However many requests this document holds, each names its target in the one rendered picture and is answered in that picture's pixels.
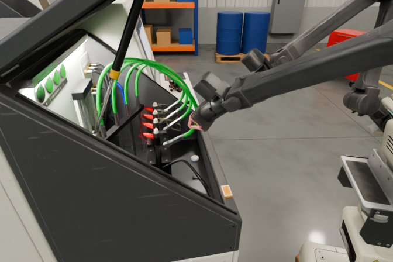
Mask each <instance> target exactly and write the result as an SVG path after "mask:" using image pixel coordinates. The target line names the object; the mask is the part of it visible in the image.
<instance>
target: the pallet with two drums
mask: <svg viewBox="0 0 393 262"><path fill-rule="evenodd" d="M243 14H244V18H243ZM270 16H271V13H269V12H261V11H249V12H245V13H243V12H235V11H223V12H218V15H217V26H216V27H217V31H216V48H214V55H215V58H216V62H217V63H242V62H241V61H221V59H222V58H239V59H240V60H241V59H242V58H243V57H244V55H246V54H247V53H248V52H249V51H250V50H252V49H258V50H259V51H260V52H261V53H262V54H263V55H264V56H265V57H267V59H268V60H269V59H270V58H269V55H267V53H265V52H266V45H267V37H268V29H269V24H270ZM242 28H243V32H242ZM241 41H242V45H241ZM240 47H241V48H240Z"/></svg>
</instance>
